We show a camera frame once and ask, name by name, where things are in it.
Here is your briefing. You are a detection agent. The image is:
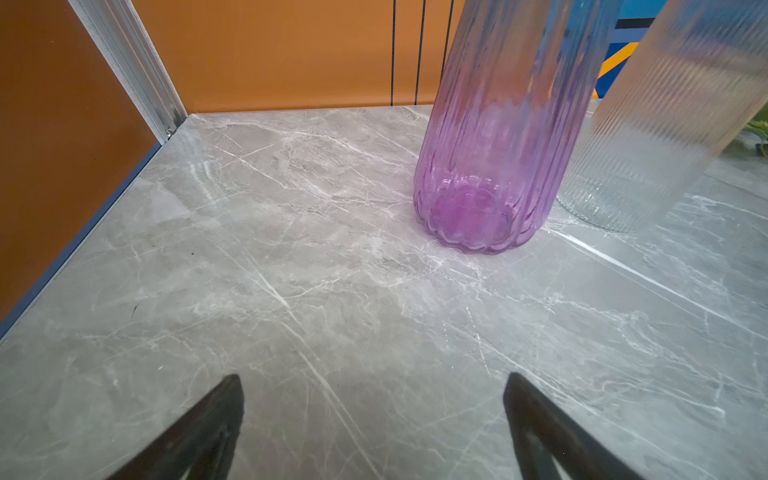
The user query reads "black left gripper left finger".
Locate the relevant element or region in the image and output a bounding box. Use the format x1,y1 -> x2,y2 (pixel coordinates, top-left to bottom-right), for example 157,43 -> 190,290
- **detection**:
111,374 -> 244,479

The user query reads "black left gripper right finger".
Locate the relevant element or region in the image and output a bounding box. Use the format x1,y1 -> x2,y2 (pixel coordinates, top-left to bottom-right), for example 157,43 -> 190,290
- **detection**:
503,372 -> 642,480

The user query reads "clear ribbed glass vase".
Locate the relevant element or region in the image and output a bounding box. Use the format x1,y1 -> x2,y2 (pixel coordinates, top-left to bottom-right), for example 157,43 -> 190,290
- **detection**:
557,1 -> 767,232

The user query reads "purple ribbed glass vase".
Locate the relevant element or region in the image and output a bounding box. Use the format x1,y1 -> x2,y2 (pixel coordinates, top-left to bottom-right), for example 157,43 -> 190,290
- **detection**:
413,1 -> 621,254

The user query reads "left aluminium corner post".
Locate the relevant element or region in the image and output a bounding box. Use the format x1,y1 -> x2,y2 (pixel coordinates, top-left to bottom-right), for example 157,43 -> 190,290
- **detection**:
69,0 -> 187,144

